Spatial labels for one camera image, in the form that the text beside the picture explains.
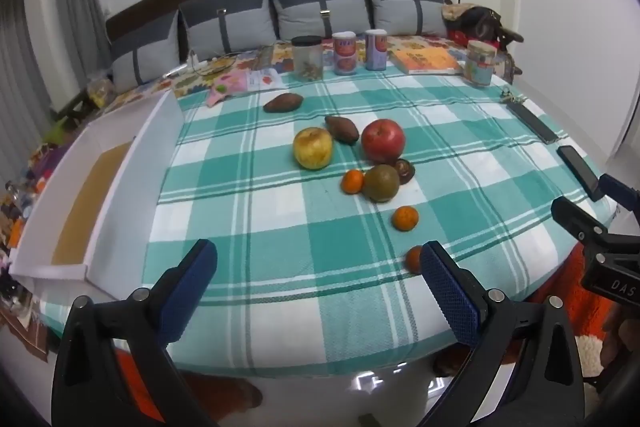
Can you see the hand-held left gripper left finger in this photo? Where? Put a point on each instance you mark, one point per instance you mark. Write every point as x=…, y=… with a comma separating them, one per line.
x=192, y=287

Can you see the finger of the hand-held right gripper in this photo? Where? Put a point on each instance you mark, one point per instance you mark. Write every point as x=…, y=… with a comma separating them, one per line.
x=620, y=193
x=575, y=217

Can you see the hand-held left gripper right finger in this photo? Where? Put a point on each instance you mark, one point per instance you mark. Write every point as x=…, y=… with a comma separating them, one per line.
x=450, y=299

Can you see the white cardboard box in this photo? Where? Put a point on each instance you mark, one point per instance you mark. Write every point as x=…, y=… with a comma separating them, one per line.
x=125, y=207

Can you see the green brown pear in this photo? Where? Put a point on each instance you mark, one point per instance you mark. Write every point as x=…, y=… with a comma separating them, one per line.
x=380, y=183

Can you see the black phone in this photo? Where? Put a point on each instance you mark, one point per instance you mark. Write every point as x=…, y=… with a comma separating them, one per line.
x=580, y=172

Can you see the orange red rug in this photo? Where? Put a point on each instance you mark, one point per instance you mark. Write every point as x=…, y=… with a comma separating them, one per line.
x=565, y=287

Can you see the orange tangerine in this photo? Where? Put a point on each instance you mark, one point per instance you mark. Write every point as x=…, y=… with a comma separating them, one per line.
x=413, y=259
x=405, y=219
x=352, y=182

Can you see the black remote control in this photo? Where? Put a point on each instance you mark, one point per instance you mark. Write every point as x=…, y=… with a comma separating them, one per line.
x=532, y=123

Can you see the green white checked tablecloth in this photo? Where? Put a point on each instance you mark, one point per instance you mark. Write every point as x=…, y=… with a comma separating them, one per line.
x=280, y=217

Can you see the dark brown water chestnut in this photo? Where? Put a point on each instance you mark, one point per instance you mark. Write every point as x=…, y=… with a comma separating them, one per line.
x=406, y=171

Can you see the bunch of keys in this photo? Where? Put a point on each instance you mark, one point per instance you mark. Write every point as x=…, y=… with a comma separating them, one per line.
x=510, y=96

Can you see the red apple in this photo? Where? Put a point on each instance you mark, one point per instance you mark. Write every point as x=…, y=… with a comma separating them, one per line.
x=383, y=141

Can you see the clear plastic jar colourful label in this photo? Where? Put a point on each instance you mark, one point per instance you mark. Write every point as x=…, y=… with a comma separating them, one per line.
x=480, y=64

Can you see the yellow apple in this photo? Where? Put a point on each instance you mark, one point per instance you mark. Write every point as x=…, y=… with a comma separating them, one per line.
x=313, y=148

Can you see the brown sweet potato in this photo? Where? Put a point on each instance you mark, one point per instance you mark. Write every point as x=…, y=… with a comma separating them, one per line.
x=342, y=130
x=283, y=103

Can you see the pink packet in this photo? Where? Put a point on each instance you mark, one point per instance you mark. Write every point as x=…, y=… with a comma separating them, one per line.
x=227, y=88

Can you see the dark bag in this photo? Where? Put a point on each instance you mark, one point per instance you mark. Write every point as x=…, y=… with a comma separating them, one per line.
x=482, y=23

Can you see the bag of snacks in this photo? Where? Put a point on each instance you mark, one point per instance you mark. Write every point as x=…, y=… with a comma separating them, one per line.
x=100, y=93

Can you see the orange book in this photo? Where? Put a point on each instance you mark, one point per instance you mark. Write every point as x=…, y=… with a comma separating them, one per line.
x=425, y=59

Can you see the white packet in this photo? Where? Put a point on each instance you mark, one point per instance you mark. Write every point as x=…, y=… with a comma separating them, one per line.
x=265, y=79

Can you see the grey two-tone pillow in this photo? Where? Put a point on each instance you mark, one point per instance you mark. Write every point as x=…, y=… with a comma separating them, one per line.
x=225, y=17
x=320, y=4
x=145, y=54
x=405, y=4

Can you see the clear jar with black lid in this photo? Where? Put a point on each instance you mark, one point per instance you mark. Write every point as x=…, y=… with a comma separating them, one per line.
x=307, y=59

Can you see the blue label can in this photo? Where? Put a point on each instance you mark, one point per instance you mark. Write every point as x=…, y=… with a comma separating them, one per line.
x=376, y=51

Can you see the red label can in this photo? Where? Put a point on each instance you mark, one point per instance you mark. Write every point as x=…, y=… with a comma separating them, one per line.
x=344, y=54

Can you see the grey curtain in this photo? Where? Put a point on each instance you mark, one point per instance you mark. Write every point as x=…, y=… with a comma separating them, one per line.
x=30, y=32

